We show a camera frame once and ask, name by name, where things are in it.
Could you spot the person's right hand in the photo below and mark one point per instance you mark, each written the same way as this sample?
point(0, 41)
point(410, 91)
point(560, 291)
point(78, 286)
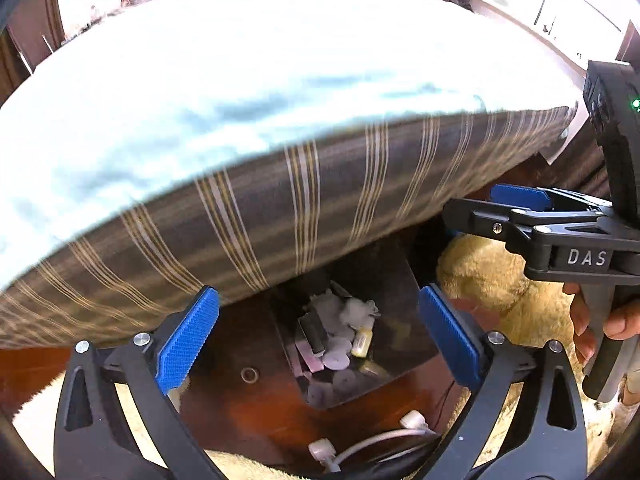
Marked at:
point(579, 320)

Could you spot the dark wooden cabinet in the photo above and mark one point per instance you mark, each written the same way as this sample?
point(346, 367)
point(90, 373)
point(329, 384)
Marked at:
point(25, 25)

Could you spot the white round pad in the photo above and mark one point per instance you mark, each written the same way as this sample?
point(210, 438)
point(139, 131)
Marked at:
point(337, 354)

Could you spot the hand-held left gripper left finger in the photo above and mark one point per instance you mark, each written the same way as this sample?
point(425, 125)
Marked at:
point(187, 340)

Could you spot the pink box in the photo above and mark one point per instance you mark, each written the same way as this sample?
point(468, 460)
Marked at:
point(306, 357)

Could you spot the yellow fluffy blanket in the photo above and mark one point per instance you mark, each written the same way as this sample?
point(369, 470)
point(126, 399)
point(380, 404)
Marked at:
point(500, 270)

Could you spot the small yellow bottle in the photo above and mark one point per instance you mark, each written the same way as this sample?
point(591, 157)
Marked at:
point(362, 344)

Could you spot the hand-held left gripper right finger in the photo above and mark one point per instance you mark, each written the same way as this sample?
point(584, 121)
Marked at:
point(450, 340)

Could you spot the light blue printed blanket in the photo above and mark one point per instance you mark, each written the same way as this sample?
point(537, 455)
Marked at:
point(200, 85)

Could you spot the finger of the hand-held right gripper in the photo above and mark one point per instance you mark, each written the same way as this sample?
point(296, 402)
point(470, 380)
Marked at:
point(520, 196)
point(480, 220)

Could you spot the black trash bin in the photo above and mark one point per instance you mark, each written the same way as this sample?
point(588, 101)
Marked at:
point(400, 320)

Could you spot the white crumpled tissue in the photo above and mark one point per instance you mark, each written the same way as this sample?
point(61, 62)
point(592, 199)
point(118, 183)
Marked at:
point(345, 307)

